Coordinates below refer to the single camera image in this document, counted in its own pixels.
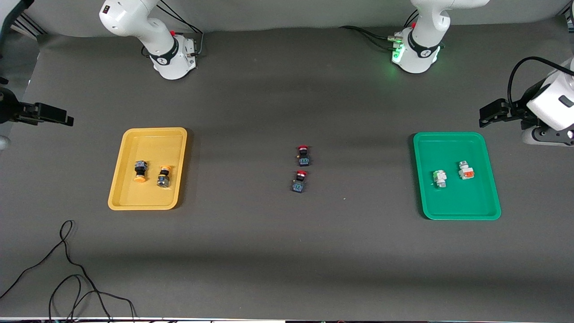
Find black base cables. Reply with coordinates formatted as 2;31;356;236
339;26;400;51
157;0;204;57

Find green plastic tray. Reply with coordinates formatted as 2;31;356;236
413;131;502;221

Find black right base cables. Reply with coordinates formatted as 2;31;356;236
157;0;204;57

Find yellow plastic tray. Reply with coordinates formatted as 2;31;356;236
108;127;188;211

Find thin black loose cable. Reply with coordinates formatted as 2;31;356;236
0;219;137;323
48;274;113;323

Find dark grey table mat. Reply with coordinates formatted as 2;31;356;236
0;18;574;320

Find aluminium frame profile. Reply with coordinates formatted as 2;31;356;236
0;10;45;40

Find black left base cables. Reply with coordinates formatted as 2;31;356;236
339;26;400;51

